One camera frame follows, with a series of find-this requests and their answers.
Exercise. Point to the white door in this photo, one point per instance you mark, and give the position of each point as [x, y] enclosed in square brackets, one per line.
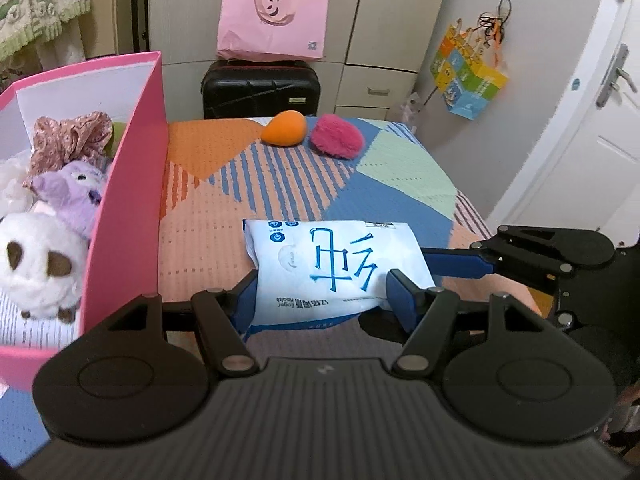
[575, 160]

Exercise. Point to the colourful patterned mat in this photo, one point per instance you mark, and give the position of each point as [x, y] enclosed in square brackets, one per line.
[210, 240]

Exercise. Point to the pink cardboard box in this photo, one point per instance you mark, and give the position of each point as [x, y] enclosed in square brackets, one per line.
[130, 210]

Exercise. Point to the orange makeup sponge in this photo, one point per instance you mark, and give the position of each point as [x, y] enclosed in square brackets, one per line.
[284, 129]

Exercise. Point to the large blue-white tissue packet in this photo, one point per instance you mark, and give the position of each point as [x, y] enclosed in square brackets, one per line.
[325, 260]

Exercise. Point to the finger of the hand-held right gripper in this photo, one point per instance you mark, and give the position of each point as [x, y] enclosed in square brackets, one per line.
[455, 261]

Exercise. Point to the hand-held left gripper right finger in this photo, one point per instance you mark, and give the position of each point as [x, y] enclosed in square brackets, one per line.
[401, 292]

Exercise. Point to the pink tote bag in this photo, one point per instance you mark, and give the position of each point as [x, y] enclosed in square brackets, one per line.
[275, 15]

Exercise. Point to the white wardrobe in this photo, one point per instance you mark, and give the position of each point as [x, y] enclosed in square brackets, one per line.
[390, 15]

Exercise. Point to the fluffy white plush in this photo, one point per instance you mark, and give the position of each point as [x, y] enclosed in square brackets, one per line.
[12, 180]

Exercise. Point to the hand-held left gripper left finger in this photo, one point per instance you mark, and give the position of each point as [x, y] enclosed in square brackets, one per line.
[247, 302]

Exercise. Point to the pink fluffy puff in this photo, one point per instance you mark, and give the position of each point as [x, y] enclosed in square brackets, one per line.
[335, 137]

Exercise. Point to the white plush with brown eyes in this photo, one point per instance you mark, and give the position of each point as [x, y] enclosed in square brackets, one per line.
[35, 270]

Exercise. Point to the black suitcase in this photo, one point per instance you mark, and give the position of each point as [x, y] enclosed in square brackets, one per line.
[260, 90]

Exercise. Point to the colourful paper gift bag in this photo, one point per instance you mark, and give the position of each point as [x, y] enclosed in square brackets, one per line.
[467, 80]

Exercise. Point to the floral fabric scrunchie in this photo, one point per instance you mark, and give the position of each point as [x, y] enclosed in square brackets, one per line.
[70, 135]

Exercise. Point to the purple plush toy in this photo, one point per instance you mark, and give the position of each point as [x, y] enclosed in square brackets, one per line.
[75, 195]

